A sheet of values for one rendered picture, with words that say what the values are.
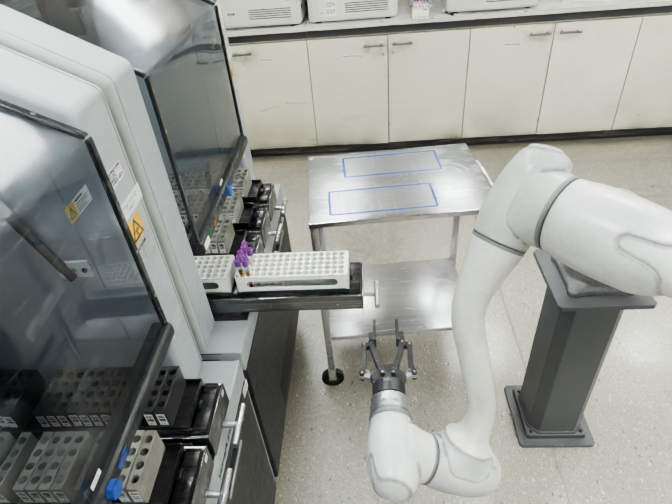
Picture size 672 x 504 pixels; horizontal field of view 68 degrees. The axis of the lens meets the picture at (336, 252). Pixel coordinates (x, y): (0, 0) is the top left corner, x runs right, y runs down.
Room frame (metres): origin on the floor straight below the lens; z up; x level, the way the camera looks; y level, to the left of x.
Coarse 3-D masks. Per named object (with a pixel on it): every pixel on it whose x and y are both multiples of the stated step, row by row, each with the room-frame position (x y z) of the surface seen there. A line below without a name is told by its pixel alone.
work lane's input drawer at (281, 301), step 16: (352, 272) 1.03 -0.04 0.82; (352, 288) 0.97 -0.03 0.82; (224, 304) 0.98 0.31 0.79; (240, 304) 0.98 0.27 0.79; (256, 304) 0.97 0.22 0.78; (272, 304) 0.97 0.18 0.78; (288, 304) 0.97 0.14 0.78; (304, 304) 0.96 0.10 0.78; (320, 304) 0.96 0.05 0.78; (336, 304) 0.95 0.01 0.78; (352, 304) 0.95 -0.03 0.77
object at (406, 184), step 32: (320, 160) 1.69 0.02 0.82; (352, 160) 1.66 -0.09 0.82; (384, 160) 1.64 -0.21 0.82; (416, 160) 1.61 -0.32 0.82; (448, 160) 1.59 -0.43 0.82; (320, 192) 1.46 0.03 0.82; (352, 192) 1.44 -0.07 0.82; (384, 192) 1.42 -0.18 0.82; (416, 192) 1.40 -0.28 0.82; (448, 192) 1.38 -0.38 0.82; (480, 192) 1.36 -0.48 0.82; (320, 224) 1.27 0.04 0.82; (352, 224) 1.27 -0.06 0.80; (384, 288) 1.54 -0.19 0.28; (416, 288) 1.52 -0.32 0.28; (448, 288) 1.50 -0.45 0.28; (352, 320) 1.37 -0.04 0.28; (384, 320) 1.35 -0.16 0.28; (416, 320) 1.34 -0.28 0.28; (448, 320) 1.32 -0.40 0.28
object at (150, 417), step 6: (162, 366) 0.71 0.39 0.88; (168, 366) 0.71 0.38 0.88; (162, 372) 0.70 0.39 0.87; (162, 378) 0.68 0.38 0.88; (156, 384) 0.67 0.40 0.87; (162, 384) 0.66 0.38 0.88; (156, 390) 0.65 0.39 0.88; (150, 396) 0.63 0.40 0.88; (156, 396) 0.63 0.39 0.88; (150, 402) 0.62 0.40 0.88; (156, 402) 0.62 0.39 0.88; (150, 408) 0.61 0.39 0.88; (144, 414) 0.60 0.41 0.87; (150, 414) 0.60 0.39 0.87; (150, 420) 0.60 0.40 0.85; (156, 420) 0.60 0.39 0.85
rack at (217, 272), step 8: (200, 256) 1.10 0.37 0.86; (208, 256) 1.10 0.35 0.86; (216, 256) 1.10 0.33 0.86; (224, 256) 1.09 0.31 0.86; (232, 256) 1.09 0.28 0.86; (200, 264) 1.07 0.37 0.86; (208, 264) 1.06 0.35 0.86; (216, 264) 1.06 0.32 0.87; (224, 264) 1.06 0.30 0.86; (232, 264) 1.06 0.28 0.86; (200, 272) 1.04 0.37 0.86; (208, 272) 1.04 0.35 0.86; (216, 272) 1.04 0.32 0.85; (224, 272) 1.02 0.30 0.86; (232, 272) 1.05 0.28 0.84; (208, 280) 1.00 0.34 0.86; (216, 280) 1.00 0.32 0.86; (224, 280) 1.00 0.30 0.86; (232, 280) 1.03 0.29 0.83; (208, 288) 1.03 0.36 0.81; (216, 288) 1.00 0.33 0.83; (224, 288) 1.00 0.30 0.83
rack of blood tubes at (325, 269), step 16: (256, 256) 1.08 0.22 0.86; (272, 256) 1.08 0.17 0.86; (288, 256) 1.08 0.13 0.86; (304, 256) 1.06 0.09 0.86; (320, 256) 1.05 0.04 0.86; (336, 256) 1.05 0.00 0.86; (256, 272) 1.01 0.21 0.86; (272, 272) 1.01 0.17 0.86; (288, 272) 1.00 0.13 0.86; (304, 272) 1.00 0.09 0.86; (320, 272) 1.00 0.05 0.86; (336, 272) 0.98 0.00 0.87; (240, 288) 0.99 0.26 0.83; (256, 288) 0.99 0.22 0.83; (272, 288) 0.99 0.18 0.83; (288, 288) 0.98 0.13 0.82; (304, 288) 0.98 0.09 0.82; (320, 288) 0.98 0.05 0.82
